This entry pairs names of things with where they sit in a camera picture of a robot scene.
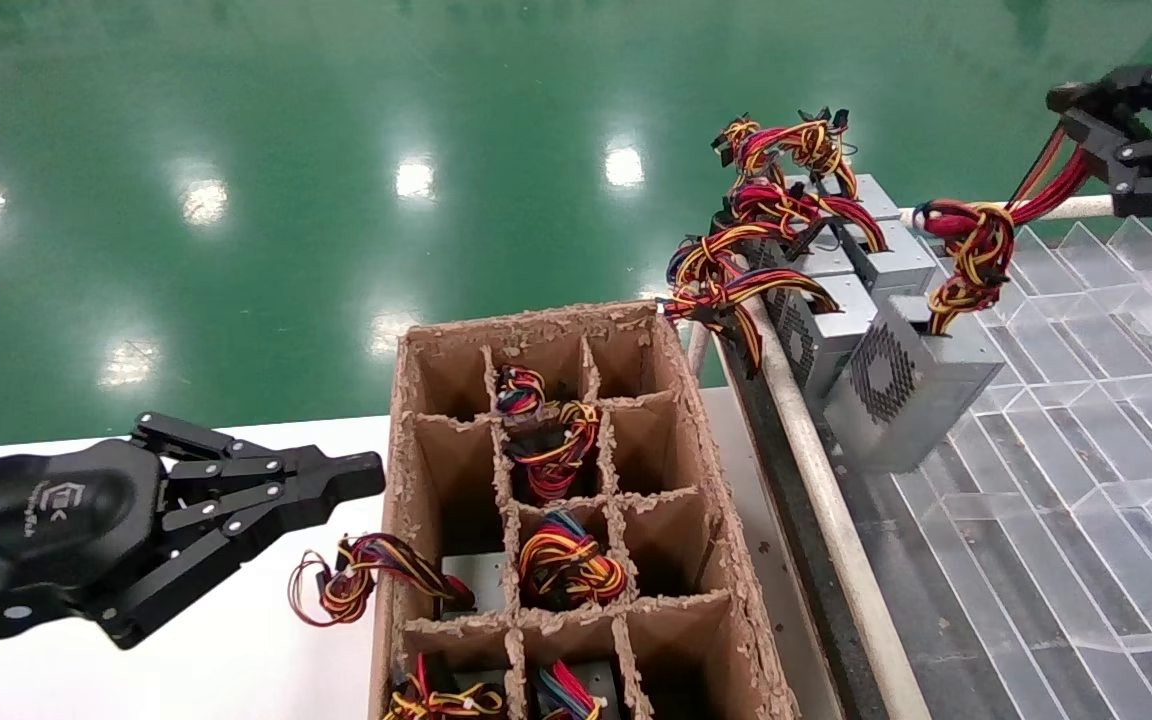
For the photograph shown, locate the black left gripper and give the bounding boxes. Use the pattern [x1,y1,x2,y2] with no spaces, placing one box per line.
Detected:
[0,411,386,651]

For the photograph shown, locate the short white frame tube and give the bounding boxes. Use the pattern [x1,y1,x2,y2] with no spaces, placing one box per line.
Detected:
[686,320,713,389]

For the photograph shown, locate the black frame beam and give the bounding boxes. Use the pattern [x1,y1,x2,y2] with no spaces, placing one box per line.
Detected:
[714,333,889,720]

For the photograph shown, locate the brown cardboard divider box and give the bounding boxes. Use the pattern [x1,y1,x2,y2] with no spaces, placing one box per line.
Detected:
[369,300,803,720]

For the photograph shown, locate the long white rail tube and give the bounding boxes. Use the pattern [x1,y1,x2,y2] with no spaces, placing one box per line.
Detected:
[744,298,934,720]

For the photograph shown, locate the clear acrylic divider tray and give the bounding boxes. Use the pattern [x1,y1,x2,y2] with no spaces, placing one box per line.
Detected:
[876,215,1152,720]

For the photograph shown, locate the power supply with cable bundle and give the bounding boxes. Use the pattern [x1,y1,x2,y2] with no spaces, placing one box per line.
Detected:
[382,654,508,720]
[518,509,630,612]
[493,364,604,507]
[535,657,629,720]

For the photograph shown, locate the white crossbar tube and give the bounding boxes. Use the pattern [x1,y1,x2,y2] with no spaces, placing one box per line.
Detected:
[897,194,1119,232]

